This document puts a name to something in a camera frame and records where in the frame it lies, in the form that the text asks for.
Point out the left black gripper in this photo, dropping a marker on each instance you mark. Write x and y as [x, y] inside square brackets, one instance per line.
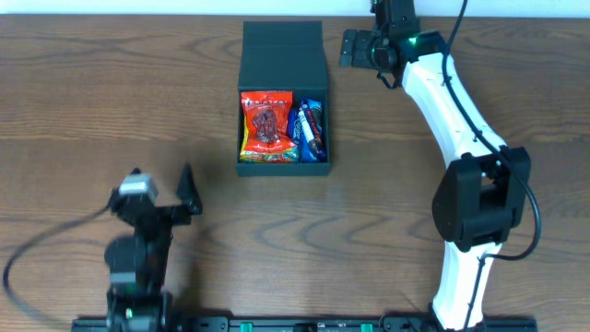
[157, 213]

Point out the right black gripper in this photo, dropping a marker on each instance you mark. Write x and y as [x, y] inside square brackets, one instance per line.
[352, 47]

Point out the dark green lidded box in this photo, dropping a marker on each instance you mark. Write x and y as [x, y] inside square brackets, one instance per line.
[287, 55]

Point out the blue Oreo cookie pack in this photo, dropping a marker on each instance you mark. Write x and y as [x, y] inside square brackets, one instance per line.
[316, 108]

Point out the purple Dairy Milk bar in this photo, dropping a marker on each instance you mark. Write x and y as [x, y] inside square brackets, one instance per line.
[311, 132]

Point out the red dried fruit bag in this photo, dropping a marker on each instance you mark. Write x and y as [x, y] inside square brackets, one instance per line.
[266, 118]

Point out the green Haribo candy bag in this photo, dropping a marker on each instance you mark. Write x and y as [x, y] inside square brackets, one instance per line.
[272, 157]

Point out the blue Eclipse mint box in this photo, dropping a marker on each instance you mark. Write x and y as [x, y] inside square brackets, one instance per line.
[294, 126]

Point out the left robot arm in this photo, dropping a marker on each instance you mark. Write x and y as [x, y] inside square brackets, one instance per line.
[138, 262]

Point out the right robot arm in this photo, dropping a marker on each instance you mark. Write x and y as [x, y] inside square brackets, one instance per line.
[482, 193]

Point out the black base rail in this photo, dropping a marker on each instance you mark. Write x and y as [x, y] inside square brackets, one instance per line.
[224, 324]

